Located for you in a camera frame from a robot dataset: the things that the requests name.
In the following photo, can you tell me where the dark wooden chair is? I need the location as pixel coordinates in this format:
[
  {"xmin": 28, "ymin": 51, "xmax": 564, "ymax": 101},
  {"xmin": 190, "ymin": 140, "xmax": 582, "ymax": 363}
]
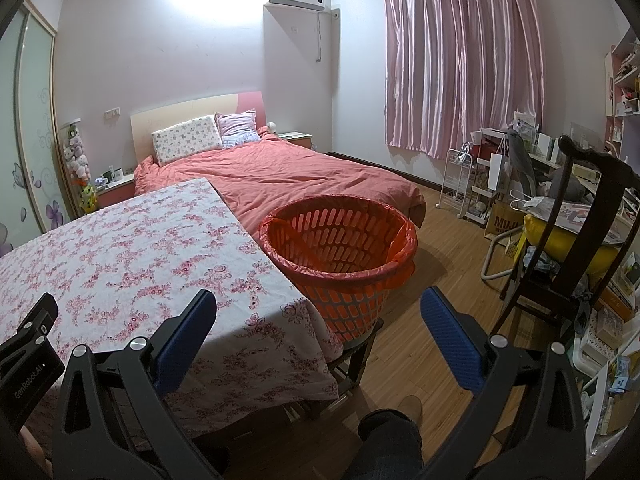
[{"xmin": 500, "ymin": 135, "xmax": 640, "ymax": 336}]

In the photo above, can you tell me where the person's leg in jeans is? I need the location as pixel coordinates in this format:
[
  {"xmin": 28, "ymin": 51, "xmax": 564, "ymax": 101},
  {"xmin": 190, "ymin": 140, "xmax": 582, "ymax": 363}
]
[{"xmin": 345, "ymin": 407, "xmax": 426, "ymax": 480}]

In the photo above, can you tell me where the hanging string of plush toys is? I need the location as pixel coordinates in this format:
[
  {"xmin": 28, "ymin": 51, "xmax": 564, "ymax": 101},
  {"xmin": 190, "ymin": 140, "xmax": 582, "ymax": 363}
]
[{"xmin": 62, "ymin": 122, "xmax": 92, "ymax": 183}]

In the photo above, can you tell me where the white floral pillow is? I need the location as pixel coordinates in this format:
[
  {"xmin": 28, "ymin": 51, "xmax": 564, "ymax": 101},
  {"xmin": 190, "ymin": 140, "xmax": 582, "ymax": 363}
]
[{"xmin": 151, "ymin": 115, "xmax": 224, "ymax": 166}]

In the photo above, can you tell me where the white wire rack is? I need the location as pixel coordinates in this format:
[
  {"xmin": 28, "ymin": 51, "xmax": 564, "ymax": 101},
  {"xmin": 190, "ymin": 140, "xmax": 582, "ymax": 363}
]
[{"xmin": 440, "ymin": 147, "xmax": 475, "ymax": 218}]

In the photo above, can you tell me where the white tube chair frame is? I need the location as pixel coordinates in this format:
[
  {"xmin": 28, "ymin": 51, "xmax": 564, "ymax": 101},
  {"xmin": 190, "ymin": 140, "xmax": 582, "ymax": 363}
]
[{"xmin": 480, "ymin": 227, "xmax": 526, "ymax": 281}]

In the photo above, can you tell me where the bed with pink duvet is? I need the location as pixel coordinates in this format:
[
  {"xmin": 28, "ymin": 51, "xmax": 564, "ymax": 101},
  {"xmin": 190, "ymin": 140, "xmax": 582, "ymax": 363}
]
[{"xmin": 132, "ymin": 132, "xmax": 426, "ymax": 241}]

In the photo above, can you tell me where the red plastic bag liner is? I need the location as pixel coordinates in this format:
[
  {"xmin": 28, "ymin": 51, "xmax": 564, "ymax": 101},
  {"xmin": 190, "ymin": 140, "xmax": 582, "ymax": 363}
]
[{"xmin": 259, "ymin": 195, "xmax": 418, "ymax": 291}]

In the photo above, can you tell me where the cream and pink headboard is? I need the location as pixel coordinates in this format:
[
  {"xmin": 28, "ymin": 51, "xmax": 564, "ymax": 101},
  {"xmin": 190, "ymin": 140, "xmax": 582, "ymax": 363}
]
[{"xmin": 130, "ymin": 91, "xmax": 265, "ymax": 161}]

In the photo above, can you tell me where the white paper bag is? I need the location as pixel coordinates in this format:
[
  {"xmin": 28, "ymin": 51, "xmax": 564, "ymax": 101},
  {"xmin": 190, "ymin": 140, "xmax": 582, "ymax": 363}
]
[{"xmin": 487, "ymin": 152, "xmax": 512, "ymax": 191}]

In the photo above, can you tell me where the white bookshelf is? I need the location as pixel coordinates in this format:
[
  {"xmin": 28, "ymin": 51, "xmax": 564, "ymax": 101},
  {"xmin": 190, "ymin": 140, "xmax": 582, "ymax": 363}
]
[{"xmin": 602, "ymin": 25, "xmax": 640, "ymax": 146}]

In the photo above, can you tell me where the brown paper bag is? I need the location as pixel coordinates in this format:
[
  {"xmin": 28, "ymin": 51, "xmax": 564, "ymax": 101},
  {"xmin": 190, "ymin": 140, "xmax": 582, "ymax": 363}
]
[{"xmin": 484, "ymin": 200, "xmax": 526, "ymax": 241}]

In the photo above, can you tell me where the floral sliding door wardrobe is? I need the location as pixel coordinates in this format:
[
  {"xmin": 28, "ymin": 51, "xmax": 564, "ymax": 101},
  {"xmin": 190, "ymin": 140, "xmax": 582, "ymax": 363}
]
[{"xmin": 0, "ymin": 0, "xmax": 71, "ymax": 258}]

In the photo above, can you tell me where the pink nightstand with mugs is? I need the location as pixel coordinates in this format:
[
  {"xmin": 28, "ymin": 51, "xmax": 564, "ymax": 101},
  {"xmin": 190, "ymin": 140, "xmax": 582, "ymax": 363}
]
[{"xmin": 95, "ymin": 172, "xmax": 136, "ymax": 208}]

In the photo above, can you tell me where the pink striped pillow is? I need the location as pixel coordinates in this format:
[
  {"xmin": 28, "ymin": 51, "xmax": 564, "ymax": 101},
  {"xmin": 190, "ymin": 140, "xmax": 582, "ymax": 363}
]
[{"xmin": 215, "ymin": 109, "xmax": 262, "ymax": 148}]

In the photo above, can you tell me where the pink satin curtain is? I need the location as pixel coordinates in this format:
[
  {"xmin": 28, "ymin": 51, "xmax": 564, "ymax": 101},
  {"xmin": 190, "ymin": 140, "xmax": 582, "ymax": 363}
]
[{"xmin": 382, "ymin": 0, "xmax": 546, "ymax": 161}]

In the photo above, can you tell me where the pink nightstand with book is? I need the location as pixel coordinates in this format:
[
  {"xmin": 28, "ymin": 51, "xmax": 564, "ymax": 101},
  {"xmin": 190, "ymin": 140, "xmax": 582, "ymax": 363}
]
[{"xmin": 276, "ymin": 131, "xmax": 313, "ymax": 150}]

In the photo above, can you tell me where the wooden stool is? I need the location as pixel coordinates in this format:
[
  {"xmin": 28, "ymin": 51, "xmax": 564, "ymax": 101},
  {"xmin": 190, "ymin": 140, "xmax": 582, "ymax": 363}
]
[{"xmin": 280, "ymin": 317, "xmax": 386, "ymax": 421}]

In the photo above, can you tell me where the brown shoe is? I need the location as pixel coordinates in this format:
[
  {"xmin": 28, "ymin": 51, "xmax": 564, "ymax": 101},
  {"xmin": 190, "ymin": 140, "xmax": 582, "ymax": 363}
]
[{"xmin": 400, "ymin": 395, "xmax": 425, "ymax": 428}]

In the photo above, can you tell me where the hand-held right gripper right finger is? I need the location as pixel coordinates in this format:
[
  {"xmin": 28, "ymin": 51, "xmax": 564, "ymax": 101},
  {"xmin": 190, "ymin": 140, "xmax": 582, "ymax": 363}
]
[{"xmin": 420, "ymin": 286, "xmax": 586, "ymax": 480}]

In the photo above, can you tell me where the yellow green plush toy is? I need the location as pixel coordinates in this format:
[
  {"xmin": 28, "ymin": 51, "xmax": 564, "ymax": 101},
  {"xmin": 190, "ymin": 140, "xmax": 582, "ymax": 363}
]
[{"xmin": 80, "ymin": 182, "xmax": 100, "ymax": 215}]

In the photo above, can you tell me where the cluttered white desk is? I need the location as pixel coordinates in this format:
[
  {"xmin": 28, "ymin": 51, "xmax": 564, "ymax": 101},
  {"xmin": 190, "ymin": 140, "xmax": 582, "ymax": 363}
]
[{"xmin": 520, "ymin": 150, "xmax": 631, "ymax": 211}]

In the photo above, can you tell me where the yellow cushion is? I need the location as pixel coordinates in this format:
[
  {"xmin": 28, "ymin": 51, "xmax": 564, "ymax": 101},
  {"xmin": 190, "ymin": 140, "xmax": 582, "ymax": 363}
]
[{"xmin": 522, "ymin": 212, "xmax": 623, "ymax": 271}]

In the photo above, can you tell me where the white shelf cart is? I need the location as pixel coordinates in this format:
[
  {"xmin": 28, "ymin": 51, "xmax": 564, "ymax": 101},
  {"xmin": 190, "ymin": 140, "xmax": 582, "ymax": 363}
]
[{"xmin": 465, "ymin": 129, "xmax": 511, "ymax": 226}]

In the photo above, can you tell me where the pink floral tablecloth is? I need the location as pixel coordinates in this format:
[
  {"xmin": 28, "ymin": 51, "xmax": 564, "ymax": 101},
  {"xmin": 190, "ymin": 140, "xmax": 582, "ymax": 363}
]
[{"xmin": 0, "ymin": 177, "xmax": 343, "ymax": 441}]

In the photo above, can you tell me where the orange plastic basket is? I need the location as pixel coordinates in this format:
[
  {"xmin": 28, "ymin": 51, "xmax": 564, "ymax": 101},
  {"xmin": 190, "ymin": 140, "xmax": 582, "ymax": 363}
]
[{"xmin": 259, "ymin": 195, "xmax": 418, "ymax": 346}]

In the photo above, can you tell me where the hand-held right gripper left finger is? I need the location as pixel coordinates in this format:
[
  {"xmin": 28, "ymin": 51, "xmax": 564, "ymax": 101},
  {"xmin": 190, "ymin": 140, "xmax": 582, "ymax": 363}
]
[{"xmin": 50, "ymin": 287, "xmax": 218, "ymax": 480}]

